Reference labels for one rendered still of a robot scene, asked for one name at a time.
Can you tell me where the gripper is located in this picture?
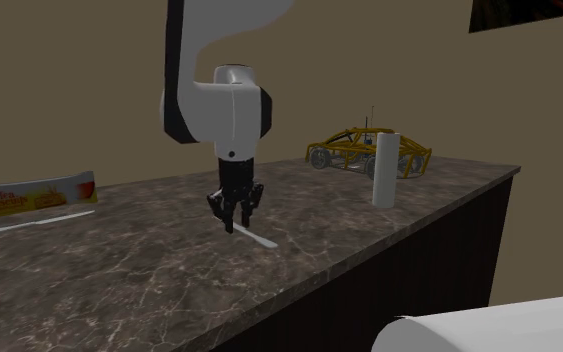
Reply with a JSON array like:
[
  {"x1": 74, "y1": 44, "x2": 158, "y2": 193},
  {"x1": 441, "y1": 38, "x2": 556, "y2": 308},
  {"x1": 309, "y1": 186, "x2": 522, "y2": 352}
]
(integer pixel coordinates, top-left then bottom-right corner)
[{"x1": 206, "y1": 156, "x2": 266, "y2": 235}]

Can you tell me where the short white flat utensil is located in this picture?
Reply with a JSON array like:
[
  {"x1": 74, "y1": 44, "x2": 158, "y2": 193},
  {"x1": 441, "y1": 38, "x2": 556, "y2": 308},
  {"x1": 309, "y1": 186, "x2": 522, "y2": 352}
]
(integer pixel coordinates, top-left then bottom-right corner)
[{"x1": 214, "y1": 215, "x2": 280, "y2": 250}]

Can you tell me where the white cylinder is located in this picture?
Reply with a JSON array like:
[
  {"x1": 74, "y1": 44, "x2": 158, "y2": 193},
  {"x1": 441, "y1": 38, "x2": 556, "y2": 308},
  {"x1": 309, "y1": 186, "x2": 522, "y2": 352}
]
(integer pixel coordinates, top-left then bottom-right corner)
[{"x1": 371, "y1": 130, "x2": 402, "y2": 210}]

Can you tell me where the dark counter cabinet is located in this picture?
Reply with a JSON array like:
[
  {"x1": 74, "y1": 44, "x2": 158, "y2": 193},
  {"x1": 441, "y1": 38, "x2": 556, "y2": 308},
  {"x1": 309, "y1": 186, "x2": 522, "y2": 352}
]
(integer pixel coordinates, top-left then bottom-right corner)
[{"x1": 210, "y1": 176, "x2": 515, "y2": 352}]

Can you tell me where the yellow white biscuit box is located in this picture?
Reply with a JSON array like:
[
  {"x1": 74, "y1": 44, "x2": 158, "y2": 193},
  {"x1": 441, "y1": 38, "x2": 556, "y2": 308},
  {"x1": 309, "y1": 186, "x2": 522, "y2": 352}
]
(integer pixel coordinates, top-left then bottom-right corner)
[{"x1": 0, "y1": 170, "x2": 99, "y2": 226}]

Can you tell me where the long white flat utensil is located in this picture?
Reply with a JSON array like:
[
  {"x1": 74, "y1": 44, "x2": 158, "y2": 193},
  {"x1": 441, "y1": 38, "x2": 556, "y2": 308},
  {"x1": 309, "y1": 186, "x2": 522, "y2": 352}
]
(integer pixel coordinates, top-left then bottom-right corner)
[{"x1": 0, "y1": 209, "x2": 96, "y2": 240}]

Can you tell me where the white rounded object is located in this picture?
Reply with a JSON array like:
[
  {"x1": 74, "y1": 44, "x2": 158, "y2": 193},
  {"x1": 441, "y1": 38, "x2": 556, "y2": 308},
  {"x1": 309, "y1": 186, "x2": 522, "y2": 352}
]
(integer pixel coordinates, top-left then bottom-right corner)
[{"x1": 370, "y1": 293, "x2": 563, "y2": 352}]

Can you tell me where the yellow frame toy buggy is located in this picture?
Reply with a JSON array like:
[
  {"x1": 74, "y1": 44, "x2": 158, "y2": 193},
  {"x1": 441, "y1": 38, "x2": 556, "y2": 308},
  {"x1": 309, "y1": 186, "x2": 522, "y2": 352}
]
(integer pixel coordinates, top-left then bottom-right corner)
[{"x1": 304, "y1": 105, "x2": 434, "y2": 181}]

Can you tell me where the dark wall picture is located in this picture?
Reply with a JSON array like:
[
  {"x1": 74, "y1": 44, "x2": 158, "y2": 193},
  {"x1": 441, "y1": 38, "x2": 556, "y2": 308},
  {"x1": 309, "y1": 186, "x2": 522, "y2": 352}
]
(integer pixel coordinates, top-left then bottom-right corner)
[{"x1": 468, "y1": 0, "x2": 563, "y2": 34}]

